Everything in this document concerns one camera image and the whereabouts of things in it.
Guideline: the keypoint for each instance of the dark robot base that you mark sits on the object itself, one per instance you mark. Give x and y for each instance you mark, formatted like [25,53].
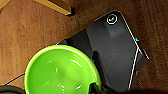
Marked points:
[113,50]

